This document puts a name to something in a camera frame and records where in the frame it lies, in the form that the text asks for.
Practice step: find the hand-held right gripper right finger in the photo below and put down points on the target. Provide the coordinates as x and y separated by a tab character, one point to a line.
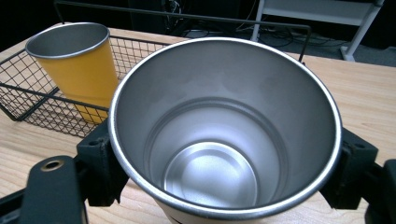
350	174

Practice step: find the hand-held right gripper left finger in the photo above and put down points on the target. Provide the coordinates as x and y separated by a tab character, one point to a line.
99	168

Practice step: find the yellow steel cup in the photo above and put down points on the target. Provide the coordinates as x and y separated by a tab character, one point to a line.
76	67

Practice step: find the white steel cup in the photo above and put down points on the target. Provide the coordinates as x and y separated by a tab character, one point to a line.
225	130

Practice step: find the white metal stand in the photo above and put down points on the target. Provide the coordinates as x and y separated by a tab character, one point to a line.
320	18

